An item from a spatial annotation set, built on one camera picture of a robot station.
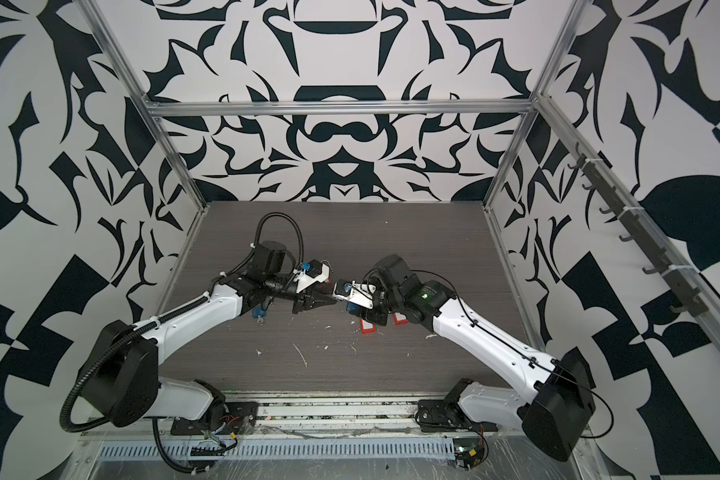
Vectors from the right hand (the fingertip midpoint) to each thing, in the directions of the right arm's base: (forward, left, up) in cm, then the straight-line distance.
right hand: (356, 296), depth 76 cm
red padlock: (-1, -3, -16) cm, 17 cm away
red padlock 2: (-1, -12, -12) cm, 17 cm away
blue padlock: (-3, +1, -1) cm, 3 cm away
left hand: (+2, +5, 0) cm, 5 cm away
